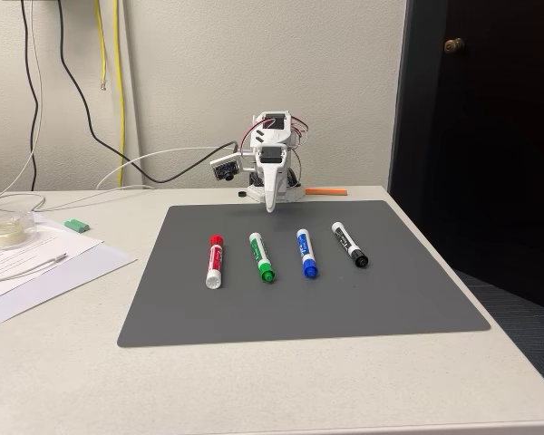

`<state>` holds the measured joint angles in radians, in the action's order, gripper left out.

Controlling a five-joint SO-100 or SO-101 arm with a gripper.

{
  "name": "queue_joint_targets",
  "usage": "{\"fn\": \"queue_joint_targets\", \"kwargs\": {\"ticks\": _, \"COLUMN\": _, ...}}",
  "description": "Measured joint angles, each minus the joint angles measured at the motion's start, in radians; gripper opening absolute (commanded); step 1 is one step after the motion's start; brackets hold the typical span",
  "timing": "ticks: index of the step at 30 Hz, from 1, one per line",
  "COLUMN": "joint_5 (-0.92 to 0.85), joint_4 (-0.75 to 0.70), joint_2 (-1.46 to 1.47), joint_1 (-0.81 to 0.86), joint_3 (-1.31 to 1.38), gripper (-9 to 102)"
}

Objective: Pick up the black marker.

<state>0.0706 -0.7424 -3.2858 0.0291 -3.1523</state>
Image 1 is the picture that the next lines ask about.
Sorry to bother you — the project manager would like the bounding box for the black marker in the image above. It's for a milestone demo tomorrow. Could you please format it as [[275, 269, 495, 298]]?
[[331, 221, 370, 268]]

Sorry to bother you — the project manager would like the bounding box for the green marker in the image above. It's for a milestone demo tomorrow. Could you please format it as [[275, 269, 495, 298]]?
[[248, 232, 276, 284]]

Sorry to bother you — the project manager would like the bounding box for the blue marker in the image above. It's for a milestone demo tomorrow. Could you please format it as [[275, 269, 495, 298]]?
[[296, 228, 320, 279]]

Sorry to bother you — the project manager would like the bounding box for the red marker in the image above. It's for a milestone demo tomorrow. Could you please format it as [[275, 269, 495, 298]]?
[[204, 234, 225, 291]]

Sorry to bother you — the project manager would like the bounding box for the orange flat bar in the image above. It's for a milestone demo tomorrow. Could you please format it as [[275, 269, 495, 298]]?
[[304, 187, 348, 198]]

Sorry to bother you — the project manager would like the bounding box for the grey mat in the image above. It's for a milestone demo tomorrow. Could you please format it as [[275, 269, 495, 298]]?
[[116, 199, 492, 349]]

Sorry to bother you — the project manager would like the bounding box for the blank white paper sheet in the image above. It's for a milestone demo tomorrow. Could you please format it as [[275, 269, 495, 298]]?
[[0, 238, 139, 327]]

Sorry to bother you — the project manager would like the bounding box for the green eraser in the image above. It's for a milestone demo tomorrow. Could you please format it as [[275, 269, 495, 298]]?
[[63, 217, 92, 234]]

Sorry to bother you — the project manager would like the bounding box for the dark door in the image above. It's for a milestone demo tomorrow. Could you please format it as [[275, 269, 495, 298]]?
[[387, 0, 544, 314]]

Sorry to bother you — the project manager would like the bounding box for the printed paper sheet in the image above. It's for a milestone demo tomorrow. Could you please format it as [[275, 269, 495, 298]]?
[[0, 212, 106, 305]]

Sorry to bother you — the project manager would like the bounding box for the clear tape dispenser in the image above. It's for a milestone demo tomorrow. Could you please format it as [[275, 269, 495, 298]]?
[[0, 209, 39, 252]]

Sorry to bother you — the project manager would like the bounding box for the white mounted camera module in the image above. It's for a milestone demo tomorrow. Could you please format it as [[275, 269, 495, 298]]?
[[209, 151, 245, 183]]

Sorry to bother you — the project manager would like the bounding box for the white power cable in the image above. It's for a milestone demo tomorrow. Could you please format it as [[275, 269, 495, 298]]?
[[95, 145, 238, 191]]

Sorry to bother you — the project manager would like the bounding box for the white wall conduit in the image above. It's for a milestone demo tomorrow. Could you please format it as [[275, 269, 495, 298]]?
[[116, 0, 145, 188]]

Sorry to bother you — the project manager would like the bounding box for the long yellow cable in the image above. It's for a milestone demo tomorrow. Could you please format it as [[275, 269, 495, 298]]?
[[112, 0, 126, 188]]

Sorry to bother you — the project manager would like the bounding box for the thick black camera cable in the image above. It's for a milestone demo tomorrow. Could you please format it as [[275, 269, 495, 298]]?
[[56, 0, 241, 185]]

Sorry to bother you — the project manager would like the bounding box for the short yellow cable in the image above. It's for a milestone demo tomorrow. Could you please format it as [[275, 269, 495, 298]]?
[[93, 0, 108, 91]]

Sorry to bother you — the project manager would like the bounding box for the thin black cable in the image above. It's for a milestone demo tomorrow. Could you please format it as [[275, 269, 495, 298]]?
[[20, 0, 44, 192]]

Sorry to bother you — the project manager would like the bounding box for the thin white looped cable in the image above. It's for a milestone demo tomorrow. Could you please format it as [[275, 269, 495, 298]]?
[[0, 0, 156, 214]]

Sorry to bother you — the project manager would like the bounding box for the white cable with connector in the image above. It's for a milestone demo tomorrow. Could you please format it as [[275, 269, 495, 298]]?
[[0, 252, 69, 285]]

